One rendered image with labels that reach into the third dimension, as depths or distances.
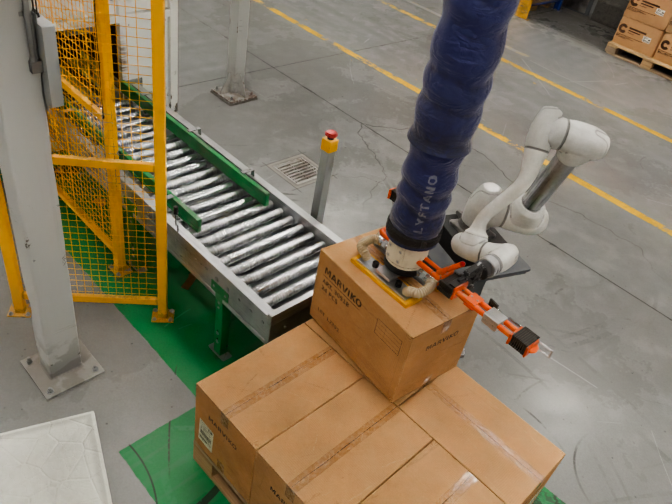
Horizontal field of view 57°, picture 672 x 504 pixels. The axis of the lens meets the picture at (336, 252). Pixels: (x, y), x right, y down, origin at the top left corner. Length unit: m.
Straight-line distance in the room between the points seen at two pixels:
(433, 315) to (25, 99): 1.71
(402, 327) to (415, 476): 0.57
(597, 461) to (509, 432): 0.95
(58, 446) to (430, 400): 1.52
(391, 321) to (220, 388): 0.76
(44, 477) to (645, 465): 2.94
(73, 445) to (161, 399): 1.39
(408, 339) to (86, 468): 1.21
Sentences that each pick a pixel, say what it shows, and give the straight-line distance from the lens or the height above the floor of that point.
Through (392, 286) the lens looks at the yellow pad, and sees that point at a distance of 2.56.
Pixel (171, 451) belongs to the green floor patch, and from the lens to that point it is 3.14.
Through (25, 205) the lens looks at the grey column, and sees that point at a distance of 2.74.
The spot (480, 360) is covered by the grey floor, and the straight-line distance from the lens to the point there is 3.83.
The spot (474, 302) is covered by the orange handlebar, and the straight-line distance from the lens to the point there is 2.43.
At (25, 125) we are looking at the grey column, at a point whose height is 1.40.
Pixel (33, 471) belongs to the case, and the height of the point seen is 1.02.
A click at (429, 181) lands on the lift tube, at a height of 1.49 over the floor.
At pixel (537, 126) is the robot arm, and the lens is 2.69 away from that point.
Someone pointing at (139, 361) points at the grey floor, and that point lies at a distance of 3.48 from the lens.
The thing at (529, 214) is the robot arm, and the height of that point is 1.08.
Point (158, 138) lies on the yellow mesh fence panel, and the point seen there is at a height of 1.16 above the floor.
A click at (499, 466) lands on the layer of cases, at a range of 2.70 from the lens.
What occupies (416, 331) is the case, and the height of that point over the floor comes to 0.96.
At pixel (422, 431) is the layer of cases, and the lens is 2.68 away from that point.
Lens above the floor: 2.63
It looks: 38 degrees down
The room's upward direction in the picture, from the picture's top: 12 degrees clockwise
